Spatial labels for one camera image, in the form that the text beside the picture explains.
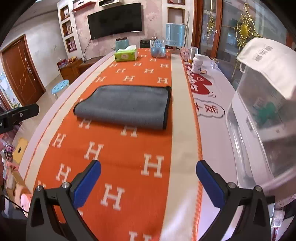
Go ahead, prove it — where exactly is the green tissue pack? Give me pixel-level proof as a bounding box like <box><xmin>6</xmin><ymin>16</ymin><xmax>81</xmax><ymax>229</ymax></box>
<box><xmin>114</xmin><ymin>45</ymin><xmax>138</xmax><ymax>62</ymax></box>

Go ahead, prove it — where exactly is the white floating wall shelf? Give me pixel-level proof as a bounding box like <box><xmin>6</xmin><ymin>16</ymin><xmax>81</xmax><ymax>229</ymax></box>
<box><xmin>98</xmin><ymin>0</ymin><xmax>123</xmax><ymax>7</ymax></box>

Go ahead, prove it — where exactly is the black box appliance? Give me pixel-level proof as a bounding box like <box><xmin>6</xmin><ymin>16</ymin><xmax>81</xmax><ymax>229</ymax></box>
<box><xmin>139</xmin><ymin>39</ymin><xmax>151</xmax><ymax>48</ymax></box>

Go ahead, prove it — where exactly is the wooden TV cabinet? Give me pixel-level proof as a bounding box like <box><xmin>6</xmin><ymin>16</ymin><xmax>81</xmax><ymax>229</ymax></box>
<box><xmin>58</xmin><ymin>56</ymin><xmax>103</xmax><ymax>84</ymax></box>

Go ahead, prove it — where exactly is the blue round stool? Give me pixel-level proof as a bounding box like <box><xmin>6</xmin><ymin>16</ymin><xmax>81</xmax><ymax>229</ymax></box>
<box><xmin>51</xmin><ymin>80</ymin><xmax>70</xmax><ymax>99</ymax></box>

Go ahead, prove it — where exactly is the yellow plastic stool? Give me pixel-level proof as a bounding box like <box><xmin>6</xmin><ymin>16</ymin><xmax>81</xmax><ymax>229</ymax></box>
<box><xmin>13</xmin><ymin>138</ymin><xmax>29</xmax><ymax>164</ymax></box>

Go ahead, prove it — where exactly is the small clear glass cup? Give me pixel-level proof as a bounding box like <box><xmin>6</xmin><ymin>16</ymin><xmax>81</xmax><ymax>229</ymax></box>
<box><xmin>211</xmin><ymin>58</ymin><xmax>220</xmax><ymax>70</ymax></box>

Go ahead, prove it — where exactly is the black wall television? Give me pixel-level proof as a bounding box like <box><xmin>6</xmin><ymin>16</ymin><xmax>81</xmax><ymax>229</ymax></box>
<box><xmin>87</xmin><ymin>3</ymin><xmax>142</xmax><ymax>40</ymax></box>

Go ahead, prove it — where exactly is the pink pig figurine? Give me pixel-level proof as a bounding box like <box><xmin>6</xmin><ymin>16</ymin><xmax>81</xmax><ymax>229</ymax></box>
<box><xmin>180</xmin><ymin>47</ymin><xmax>190</xmax><ymax>62</ymax></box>

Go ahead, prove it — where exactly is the white appliance with clear lid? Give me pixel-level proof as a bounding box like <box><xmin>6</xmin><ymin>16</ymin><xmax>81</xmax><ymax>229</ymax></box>
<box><xmin>226</xmin><ymin>67</ymin><xmax>295</xmax><ymax>200</ymax></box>

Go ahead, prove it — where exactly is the glass jar with lid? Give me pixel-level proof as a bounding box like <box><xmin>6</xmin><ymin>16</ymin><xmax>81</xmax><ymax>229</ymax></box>
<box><xmin>188</xmin><ymin>46</ymin><xmax>198</xmax><ymax>64</ymax></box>

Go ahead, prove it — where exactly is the white medicine bottle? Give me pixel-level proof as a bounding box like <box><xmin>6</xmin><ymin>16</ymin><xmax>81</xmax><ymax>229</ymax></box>
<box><xmin>192</xmin><ymin>53</ymin><xmax>203</xmax><ymax>74</ymax></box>

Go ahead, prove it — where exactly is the light blue table lamp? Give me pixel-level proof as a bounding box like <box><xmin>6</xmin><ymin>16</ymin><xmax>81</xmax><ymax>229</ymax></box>
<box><xmin>166</xmin><ymin>23</ymin><xmax>186</xmax><ymax>47</ymax></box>

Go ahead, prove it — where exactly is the white cloth cover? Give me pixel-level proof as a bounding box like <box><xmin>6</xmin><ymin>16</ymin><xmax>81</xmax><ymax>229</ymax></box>
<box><xmin>237</xmin><ymin>38</ymin><xmax>296</xmax><ymax>101</ymax></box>

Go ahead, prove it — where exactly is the brown wooden door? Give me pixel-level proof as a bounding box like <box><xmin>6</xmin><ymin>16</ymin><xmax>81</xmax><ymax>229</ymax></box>
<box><xmin>1</xmin><ymin>34</ymin><xmax>46</xmax><ymax>106</ymax></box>

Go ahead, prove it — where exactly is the blue snow globe ornament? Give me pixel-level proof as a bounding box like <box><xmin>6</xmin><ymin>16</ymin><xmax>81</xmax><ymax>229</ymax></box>
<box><xmin>150</xmin><ymin>36</ymin><xmax>166</xmax><ymax>58</ymax></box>

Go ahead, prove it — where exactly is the red floating wall shelf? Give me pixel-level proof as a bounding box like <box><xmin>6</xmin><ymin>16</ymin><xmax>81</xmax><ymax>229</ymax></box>
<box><xmin>72</xmin><ymin>1</ymin><xmax>96</xmax><ymax>12</ymax></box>

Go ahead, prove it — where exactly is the orange H-pattern table runner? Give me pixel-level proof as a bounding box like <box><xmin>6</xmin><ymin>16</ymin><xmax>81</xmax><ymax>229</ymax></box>
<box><xmin>24</xmin><ymin>48</ymin><xmax>204</xmax><ymax>241</ymax></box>

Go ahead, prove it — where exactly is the purple grey microfiber towel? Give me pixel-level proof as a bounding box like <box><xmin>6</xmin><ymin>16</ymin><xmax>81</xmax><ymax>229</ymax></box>
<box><xmin>73</xmin><ymin>85</ymin><xmax>171</xmax><ymax>130</ymax></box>

